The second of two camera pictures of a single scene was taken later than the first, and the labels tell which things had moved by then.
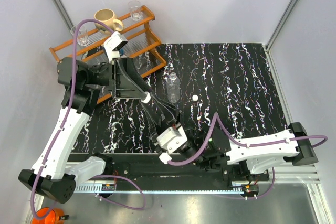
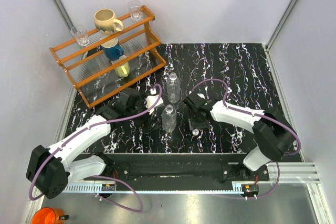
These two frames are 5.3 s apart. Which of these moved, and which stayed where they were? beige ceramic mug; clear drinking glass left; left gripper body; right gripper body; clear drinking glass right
Moved: right gripper body; left gripper body
Stayed: beige ceramic mug; clear drinking glass left; clear drinking glass right
